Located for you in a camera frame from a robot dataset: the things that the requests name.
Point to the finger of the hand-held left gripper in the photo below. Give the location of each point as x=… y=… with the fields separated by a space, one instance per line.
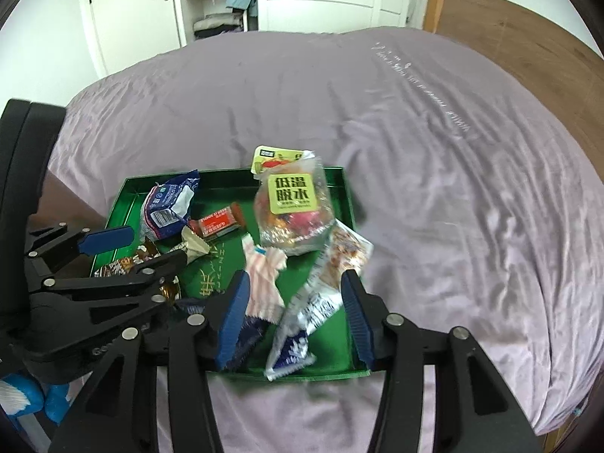
x=104 y=239
x=151 y=269

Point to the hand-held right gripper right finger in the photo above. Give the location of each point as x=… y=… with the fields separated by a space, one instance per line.
x=356 y=316

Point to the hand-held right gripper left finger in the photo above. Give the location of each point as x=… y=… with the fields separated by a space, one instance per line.
x=233 y=316

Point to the dark blue snack packet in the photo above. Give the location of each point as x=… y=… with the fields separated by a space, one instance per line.
x=250 y=335

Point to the brown gold snack packet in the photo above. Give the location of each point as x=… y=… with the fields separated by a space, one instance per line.
x=120 y=266

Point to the pink striped white packet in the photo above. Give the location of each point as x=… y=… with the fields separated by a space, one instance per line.
x=264 y=283

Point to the cream wrapper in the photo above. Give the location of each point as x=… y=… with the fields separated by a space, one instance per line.
x=193 y=245

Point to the silver blue long packet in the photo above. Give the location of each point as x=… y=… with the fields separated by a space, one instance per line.
x=302 y=321

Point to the orange print clear packet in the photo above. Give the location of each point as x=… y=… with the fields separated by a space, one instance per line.
x=351 y=250

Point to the blue white snack packet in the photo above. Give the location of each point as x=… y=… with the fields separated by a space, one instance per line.
x=165 y=203

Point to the red snack bar packet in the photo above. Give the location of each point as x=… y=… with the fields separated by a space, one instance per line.
x=217 y=221

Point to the green tray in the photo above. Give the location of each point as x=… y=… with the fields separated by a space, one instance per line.
x=222 y=207

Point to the clear bag with yellow label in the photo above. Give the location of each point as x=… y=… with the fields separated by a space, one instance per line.
x=292 y=217

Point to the yellow white snack packet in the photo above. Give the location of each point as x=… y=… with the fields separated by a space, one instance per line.
x=266 y=155

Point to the blue white cloth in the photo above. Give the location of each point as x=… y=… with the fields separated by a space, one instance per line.
x=19 y=394

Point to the bed with purple sheet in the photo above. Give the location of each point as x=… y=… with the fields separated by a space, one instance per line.
x=424 y=174

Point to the white door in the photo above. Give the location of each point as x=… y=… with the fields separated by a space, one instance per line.
x=127 y=19

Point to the grey folded clothes stack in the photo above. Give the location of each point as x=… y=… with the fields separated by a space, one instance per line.
x=217 y=26

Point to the wooden headboard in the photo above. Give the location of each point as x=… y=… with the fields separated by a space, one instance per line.
x=519 y=42

